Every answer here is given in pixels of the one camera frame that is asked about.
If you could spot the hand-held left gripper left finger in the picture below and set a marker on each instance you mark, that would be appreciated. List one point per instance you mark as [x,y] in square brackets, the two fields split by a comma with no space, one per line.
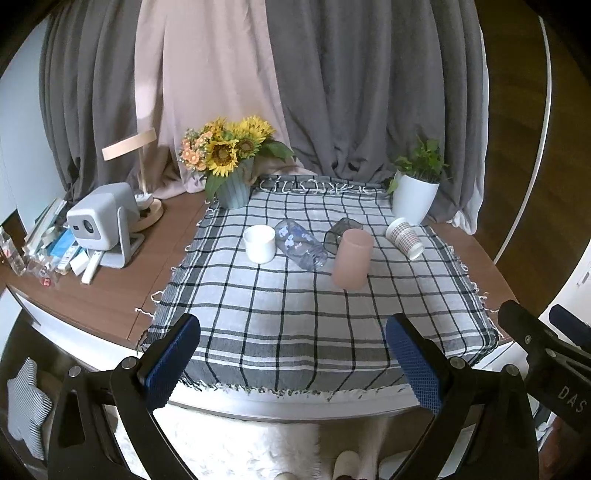
[171,364]

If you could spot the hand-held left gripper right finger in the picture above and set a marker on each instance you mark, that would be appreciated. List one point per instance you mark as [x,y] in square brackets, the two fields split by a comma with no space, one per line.
[414,369]

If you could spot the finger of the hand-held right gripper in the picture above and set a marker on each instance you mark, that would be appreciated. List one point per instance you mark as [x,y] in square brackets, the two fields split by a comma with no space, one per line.
[572,323]
[554,369]

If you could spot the pink cup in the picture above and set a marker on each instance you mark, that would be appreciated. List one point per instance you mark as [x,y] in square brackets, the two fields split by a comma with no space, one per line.
[353,261]

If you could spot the patterned paper cup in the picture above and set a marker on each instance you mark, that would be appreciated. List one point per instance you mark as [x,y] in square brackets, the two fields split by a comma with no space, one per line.
[404,236]

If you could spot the white cup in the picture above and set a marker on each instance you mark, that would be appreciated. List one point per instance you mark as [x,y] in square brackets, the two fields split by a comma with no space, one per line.
[260,247]

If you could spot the dark transparent glass cup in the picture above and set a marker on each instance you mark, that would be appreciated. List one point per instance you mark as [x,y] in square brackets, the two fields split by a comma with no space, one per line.
[337,233]

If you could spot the white fluffy rug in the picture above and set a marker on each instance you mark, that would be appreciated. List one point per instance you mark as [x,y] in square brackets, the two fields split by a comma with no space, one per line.
[240,443]

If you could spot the checked grey white tablecloth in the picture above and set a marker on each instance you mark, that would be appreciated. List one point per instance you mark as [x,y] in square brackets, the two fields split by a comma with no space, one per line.
[277,318]

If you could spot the white slipper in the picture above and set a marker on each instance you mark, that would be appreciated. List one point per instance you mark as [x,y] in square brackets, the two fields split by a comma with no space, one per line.
[347,466]

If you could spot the white remote control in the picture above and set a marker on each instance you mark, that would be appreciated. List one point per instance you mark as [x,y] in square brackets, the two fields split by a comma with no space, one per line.
[92,266]

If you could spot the striped star cushion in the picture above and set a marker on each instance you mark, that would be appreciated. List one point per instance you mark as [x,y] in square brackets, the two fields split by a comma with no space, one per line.
[28,408]

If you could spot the blue box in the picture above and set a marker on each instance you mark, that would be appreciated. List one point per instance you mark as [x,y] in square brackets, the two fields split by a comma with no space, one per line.
[62,247]

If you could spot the grey projector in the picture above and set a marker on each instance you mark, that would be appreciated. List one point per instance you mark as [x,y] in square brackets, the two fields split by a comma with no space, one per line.
[94,217]

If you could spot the white plant pot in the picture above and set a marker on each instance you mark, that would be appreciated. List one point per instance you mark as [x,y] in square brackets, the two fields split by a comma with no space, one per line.
[413,198]

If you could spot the teal ribbed vase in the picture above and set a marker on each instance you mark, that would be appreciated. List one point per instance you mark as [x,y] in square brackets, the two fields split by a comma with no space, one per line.
[236,189]

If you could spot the stack of books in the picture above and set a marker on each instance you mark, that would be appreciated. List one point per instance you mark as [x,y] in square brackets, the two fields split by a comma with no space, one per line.
[44,226]

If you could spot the clear plastic bottle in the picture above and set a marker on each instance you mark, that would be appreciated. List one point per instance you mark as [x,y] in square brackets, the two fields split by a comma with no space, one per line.
[10,251]

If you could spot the green potted plant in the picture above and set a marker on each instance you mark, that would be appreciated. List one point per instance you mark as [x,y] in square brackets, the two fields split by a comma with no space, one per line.
[422,159]

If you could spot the sunflower bouquet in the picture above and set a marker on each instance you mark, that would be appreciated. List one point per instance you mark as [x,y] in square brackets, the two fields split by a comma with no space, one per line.
[226,147]

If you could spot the wooden desk lamp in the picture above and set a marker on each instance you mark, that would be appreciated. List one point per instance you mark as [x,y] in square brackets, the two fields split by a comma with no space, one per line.
[129,144]

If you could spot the grey curtain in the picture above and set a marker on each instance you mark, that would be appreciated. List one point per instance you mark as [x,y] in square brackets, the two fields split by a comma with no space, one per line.
[369,83]
[92,92]

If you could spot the pink curtain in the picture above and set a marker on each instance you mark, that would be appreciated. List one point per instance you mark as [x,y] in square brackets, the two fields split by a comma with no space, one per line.
[203,69]

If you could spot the white curved frame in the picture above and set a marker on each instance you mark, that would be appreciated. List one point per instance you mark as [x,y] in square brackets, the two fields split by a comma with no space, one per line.
[547,115]

